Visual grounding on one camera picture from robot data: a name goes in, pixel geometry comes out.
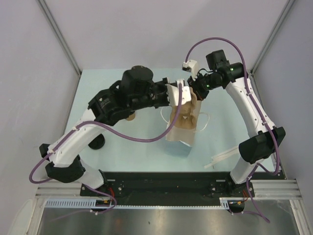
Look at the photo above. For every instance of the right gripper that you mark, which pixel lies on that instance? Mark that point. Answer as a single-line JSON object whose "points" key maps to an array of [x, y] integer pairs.
{"points": [[200, 95]]}

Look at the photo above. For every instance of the brown cardboard cup carrier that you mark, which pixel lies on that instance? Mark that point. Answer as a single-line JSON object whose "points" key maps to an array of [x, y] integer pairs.
{"points": [[187, 118]]}

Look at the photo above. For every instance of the light blue paper bag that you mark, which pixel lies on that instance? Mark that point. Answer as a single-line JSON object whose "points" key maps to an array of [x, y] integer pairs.
{"points": [[179, 142]]}

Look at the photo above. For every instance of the white straw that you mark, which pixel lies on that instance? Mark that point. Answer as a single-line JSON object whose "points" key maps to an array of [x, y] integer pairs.
{"points": [[220, 158], [227, 153], [222, 164]]}

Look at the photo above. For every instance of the brown paper coffee cup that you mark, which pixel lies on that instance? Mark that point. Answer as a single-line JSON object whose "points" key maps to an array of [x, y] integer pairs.
{"points": [[131, 117]]}

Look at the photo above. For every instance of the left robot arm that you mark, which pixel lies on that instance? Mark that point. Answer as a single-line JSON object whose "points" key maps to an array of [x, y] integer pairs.
{"points": [[135, 91]]}

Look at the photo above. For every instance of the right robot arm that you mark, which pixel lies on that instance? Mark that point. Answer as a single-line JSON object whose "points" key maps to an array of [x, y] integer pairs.
{"points": [[264, 136]]}

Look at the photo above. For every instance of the light blue table mat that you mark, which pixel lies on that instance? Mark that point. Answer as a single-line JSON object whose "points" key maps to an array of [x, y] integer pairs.
{"points": [[225, 130]]}

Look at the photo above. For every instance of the stack of black lids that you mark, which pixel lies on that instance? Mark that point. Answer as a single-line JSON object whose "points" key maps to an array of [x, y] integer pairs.
{"points": [[97, 143]]}

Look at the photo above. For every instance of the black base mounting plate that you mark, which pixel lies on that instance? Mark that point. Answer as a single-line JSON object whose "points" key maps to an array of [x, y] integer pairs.
{"points": [[169, 189]]}

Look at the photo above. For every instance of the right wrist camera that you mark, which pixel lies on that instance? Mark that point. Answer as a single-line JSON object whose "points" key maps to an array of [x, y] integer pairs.
{"points": [[192, 67]]}

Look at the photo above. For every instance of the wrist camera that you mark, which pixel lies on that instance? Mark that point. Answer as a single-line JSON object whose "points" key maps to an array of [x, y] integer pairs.
{"points": [[192, 67], [178, 92]]}

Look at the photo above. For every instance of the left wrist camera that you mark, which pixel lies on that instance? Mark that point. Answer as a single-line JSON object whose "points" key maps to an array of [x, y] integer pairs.
{"points": [[178, 92]]}

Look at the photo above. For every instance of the aluminium frame rail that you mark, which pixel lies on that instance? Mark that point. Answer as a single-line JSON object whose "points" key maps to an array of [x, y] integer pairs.
{"points": [[276, 190]]}

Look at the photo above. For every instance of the white slotted cable duct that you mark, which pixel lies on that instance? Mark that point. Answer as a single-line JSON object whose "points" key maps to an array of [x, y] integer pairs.
{"points": [[99, 204]]}

